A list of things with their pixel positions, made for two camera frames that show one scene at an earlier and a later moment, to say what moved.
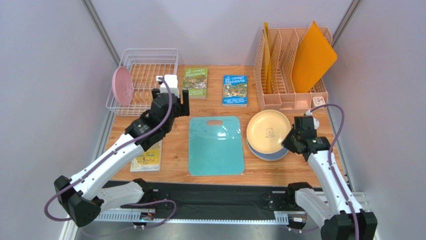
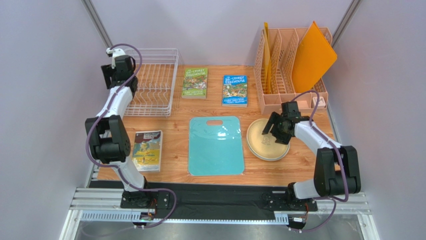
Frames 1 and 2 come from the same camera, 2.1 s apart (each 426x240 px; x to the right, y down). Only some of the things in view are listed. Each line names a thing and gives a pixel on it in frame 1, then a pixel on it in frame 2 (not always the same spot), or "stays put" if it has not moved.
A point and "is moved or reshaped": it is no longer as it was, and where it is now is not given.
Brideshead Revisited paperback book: x=150 y=160 stays put
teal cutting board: x=215 y=150 stays put
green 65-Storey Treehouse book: x=195 y=81 stays put
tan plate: x=266 y=130 is moved or reshaped
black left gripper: x=183 y=109 → x=107 y=71
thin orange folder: x=267 y=57 stays put
